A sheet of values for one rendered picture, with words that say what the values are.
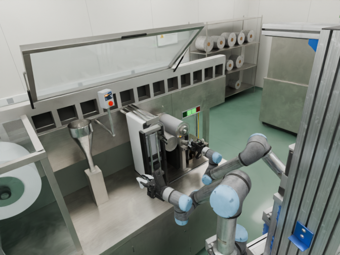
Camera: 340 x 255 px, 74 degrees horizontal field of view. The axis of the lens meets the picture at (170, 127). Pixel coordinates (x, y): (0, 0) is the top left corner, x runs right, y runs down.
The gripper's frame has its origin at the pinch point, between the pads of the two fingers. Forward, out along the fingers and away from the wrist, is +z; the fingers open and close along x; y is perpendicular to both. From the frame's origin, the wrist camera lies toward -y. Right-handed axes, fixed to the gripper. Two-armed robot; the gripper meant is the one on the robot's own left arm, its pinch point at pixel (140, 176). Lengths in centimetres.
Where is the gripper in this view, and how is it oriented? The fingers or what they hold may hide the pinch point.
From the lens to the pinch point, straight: 139.7
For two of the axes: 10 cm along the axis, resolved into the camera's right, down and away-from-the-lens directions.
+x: 6.3, -2.7, 7.3
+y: -0.2, 9.3, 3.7
